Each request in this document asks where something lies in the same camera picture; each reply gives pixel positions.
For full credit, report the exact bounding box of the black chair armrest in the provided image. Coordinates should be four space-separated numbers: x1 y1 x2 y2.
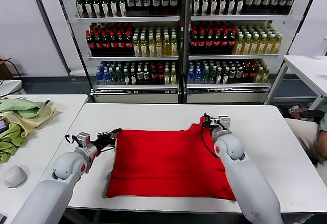
299 109 323 124

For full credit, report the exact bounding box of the light green garment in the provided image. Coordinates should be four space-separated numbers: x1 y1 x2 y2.
0 97 46 119

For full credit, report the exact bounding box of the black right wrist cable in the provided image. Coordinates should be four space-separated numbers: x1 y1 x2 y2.
200 124 223 160

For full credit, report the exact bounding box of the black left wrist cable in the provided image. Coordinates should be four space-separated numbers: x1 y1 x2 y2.
65 133 79 145

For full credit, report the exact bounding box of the pink clothes pile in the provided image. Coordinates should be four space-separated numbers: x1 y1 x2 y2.
288 105 309 119

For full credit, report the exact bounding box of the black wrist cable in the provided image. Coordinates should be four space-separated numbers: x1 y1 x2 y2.
200 124 223 160
65 133 79 145

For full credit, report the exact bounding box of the green and yellow cloth pile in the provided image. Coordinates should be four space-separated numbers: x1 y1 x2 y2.
0 100 57 138

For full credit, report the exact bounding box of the person's beige trouser leg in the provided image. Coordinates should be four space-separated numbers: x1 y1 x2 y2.
285 118 320 163

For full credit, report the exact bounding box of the thin black wall cable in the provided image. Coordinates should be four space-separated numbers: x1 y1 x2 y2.
0 58 24 86

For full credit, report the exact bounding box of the olive green garment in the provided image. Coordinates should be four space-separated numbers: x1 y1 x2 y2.
0 121 27 164

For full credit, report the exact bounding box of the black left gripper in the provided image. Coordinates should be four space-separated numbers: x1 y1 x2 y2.
96 128 123 147

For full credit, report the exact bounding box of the person's bare forearm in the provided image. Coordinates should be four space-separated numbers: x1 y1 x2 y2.
315 131 327 162

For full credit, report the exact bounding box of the white computer mouse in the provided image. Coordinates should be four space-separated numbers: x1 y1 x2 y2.
3 165 28 188

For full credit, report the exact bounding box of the red t-shirt with bear print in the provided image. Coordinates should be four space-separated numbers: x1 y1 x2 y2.
106 116 237 201

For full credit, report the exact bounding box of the white side table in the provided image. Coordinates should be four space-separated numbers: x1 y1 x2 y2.
264 55 327 107

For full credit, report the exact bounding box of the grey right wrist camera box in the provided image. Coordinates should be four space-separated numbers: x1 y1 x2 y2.
218 116 232 131

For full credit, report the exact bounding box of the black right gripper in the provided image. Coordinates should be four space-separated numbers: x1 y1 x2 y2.
203 112 221 134

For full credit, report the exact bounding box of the small purple dark object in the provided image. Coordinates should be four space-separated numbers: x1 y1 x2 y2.
0 119 11 133

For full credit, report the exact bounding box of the grey metal post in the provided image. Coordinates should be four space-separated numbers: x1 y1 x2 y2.
27 0 72 76
285 0 321 56

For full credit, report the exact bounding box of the brown cardboard box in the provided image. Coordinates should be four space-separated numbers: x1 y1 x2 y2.
0 57 13 80

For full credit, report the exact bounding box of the white beverage shelf unit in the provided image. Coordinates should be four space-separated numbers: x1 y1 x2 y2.
52 0 185 104
182 0 298 105

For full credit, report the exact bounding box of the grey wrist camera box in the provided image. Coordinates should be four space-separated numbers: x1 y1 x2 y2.
218 116 232 131
76 131 90 147

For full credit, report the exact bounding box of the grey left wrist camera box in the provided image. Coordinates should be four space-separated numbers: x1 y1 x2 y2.
76 131 90 147

